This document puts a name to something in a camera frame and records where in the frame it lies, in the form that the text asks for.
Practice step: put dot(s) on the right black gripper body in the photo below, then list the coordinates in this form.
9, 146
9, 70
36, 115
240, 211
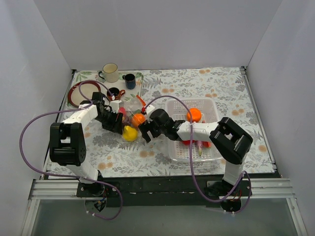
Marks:
149, 128

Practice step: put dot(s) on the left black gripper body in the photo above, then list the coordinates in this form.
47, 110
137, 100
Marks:
111, 119

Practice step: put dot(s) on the clear zip top bag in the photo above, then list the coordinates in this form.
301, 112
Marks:
133, 106

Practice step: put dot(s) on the white plastic basket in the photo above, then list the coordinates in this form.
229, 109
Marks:
201, 130

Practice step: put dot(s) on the fake red apple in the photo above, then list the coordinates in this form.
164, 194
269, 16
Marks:
186, 143

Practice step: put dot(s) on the fake orange half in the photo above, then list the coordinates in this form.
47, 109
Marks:
194, 114

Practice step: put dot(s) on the fake purple eggplant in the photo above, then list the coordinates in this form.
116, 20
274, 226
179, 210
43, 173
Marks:
199, 146

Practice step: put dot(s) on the fake watermelon slice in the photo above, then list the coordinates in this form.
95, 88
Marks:
206, 144

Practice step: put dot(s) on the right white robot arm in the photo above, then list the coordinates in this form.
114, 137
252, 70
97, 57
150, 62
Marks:
230, 140

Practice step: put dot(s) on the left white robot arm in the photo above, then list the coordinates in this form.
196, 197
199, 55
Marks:
67, 145

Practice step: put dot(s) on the fake whole orange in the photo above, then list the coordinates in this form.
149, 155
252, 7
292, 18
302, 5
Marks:
137, 119

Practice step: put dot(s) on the fake yellow lemon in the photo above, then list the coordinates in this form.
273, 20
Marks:
130, 134

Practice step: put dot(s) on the floral table mat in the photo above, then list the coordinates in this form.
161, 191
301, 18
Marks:
113, 156

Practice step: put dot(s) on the orange patterned cup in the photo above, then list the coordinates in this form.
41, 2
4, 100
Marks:
115, 93

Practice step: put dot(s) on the red rimmed plate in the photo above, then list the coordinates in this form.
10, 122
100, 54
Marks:
75, 97

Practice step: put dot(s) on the dark blue cup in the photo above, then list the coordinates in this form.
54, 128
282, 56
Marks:
130, 81

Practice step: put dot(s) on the cream enamel mug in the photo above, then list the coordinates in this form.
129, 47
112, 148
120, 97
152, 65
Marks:
109, 73

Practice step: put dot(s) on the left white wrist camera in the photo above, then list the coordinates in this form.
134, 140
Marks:
116, 105

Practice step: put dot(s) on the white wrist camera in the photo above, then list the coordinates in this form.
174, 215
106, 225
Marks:
149, 110
116, 105

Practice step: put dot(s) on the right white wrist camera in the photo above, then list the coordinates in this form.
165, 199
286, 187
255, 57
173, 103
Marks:
149, 110

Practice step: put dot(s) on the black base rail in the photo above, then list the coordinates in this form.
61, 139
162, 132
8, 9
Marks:
161, 191

